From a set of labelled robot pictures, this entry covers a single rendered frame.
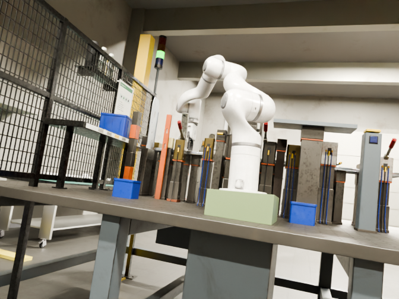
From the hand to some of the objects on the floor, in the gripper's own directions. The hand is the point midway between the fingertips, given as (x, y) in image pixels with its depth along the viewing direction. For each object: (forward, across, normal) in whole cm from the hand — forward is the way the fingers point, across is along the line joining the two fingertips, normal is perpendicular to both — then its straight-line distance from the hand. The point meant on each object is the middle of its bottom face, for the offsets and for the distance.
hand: (188, 148), depth 205 cm
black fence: (+103, +30, -56) cm, 121 cm away
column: (+103, +63, +43) cm, 128 cm away
